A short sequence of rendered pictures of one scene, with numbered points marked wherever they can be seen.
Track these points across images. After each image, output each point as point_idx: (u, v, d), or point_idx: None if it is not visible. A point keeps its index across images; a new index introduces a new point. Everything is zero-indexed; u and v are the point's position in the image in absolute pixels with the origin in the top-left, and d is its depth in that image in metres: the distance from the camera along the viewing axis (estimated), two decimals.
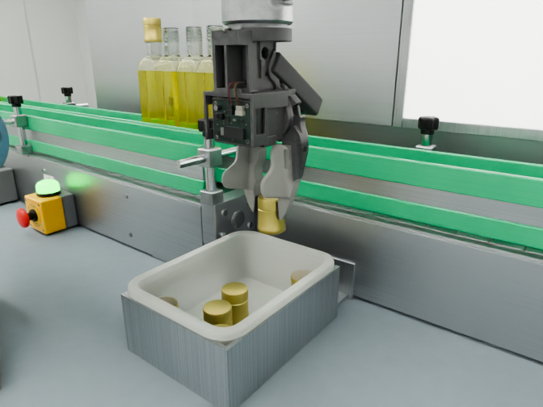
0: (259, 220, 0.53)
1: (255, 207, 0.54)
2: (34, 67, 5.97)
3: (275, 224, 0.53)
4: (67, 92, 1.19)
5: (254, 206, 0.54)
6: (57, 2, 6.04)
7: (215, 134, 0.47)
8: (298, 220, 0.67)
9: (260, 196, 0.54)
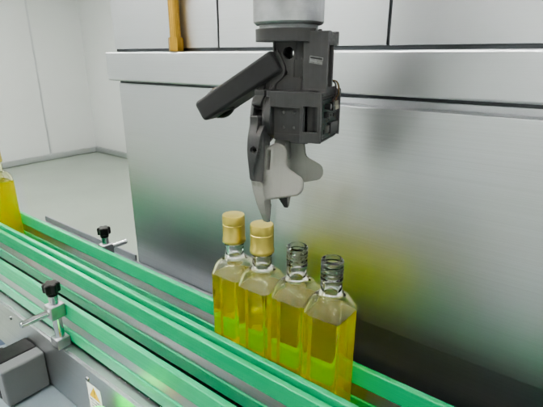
0: (268, 245, 0.61)
1: (269, 215, 0.51)
2: (39, 90, 5.78)
3: (272, 241, 0.63)
4: (104, 234, 1.00)
5: (270, 214, 0.51)
6: (63, 23, 5.85)
7: (322, 135, 0.46)
8: None
9: (254, 229, 0.60)
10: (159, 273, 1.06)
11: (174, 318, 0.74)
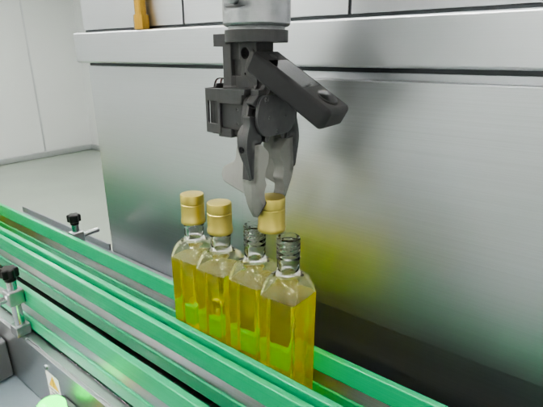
0: (225, 224, 0.58)
1: None
2: (34, 88, 5.75)
3: (231, 221, 0.60)
4: (73, 221, 0.97)
5: None
6: (58, 19, 5.82)
7: None
8: None
9: (209, 207, 0.58)
10: (132, 262, 1.04)
11: (136, 304, 0.72)
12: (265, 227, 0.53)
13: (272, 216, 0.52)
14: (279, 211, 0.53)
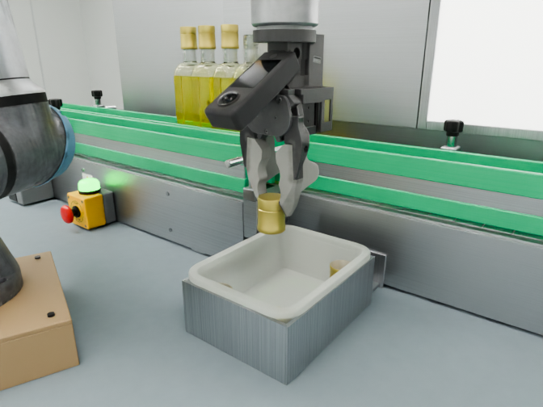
0: (211, 39, 0.86)
1: (287, 209, 0.53)
2: (40, 68, 6.02)
3: (215, 42, 0.88)
4: (97, 95, 1.25)
5: (288, 208, 0.53)
6: (64, 3, 6.10)
7: None
8: (332, 216, 0.73)
9: (199, 27, 0.85)
10: None
11: None
12: (225, 44, 0.83)
13: (229, 35, 0.82)
14: (234, 32, 0.82)
